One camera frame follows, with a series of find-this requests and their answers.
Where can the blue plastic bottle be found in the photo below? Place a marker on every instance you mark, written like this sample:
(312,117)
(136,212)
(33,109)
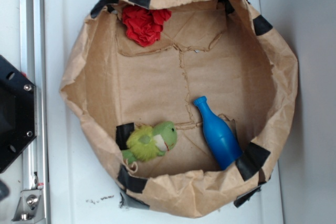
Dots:
(218,135)

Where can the green plush animal toy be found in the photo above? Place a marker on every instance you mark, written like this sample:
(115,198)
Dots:
(148,142)

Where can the brown paper bag tray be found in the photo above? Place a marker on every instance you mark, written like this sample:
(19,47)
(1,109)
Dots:
(224,50)

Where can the crumpled red paper ball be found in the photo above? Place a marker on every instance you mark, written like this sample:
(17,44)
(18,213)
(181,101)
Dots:
(144,26)

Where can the aluminium frame rail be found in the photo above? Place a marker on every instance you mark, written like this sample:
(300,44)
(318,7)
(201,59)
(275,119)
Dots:
(32,59)

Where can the metal corner bracket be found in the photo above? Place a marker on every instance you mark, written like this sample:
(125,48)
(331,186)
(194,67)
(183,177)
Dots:
(30,208)

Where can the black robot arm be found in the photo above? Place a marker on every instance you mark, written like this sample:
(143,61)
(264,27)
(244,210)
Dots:
(17,113)

